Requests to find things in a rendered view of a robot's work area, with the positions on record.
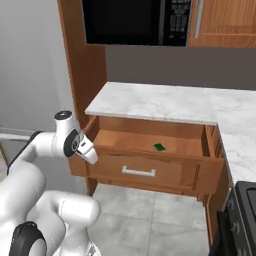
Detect open wooden drawer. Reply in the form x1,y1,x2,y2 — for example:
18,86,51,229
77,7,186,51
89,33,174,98
68,114,225,198

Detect wooden base cabinet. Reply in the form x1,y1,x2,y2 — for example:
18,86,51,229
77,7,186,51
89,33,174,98
196,124,234,248

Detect tall wooden cabinet panel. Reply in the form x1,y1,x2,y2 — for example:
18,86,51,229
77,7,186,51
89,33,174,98
56,0,108,197

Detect silver drawer handle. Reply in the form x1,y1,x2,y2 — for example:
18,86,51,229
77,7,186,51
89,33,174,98
121,165,157,178

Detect wooden wall cupboard door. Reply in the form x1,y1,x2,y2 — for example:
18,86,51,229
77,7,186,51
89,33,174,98
187,0,256,48

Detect silver cupboard door handle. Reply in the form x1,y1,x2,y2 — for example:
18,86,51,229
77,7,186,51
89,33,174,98
193,0,205,39

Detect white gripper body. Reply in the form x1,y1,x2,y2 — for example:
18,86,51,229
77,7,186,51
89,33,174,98
75,139,99,165

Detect black microwave oven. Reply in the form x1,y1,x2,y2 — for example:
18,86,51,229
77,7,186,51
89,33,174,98
80,0,193,47

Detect green sponge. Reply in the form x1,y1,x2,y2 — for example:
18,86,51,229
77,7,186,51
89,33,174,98
152,142,167,153

